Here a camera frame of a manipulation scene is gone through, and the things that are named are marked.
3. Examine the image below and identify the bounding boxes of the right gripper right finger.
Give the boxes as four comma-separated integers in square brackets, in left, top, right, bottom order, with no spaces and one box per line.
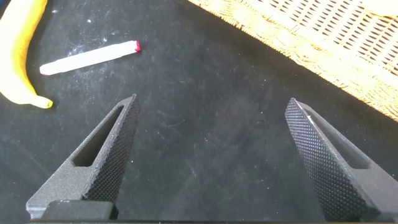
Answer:
[284,98,398,222]

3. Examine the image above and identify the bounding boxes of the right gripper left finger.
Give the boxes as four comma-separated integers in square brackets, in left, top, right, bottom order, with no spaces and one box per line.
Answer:
[25,94,140,220]

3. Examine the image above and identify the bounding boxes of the white marker with pink caps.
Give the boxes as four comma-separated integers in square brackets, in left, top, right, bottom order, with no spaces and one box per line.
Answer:
[39,40,141,76]

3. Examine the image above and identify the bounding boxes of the black tablecloth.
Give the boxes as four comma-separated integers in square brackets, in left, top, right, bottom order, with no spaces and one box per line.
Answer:
[0,0,398,224]

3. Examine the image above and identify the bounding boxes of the yellow banana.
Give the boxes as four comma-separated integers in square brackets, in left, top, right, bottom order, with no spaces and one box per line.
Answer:
[0,0,53,109]

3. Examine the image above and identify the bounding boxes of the wicker basket with brown handles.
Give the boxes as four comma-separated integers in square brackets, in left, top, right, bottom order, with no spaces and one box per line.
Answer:
[188,0,398,122]

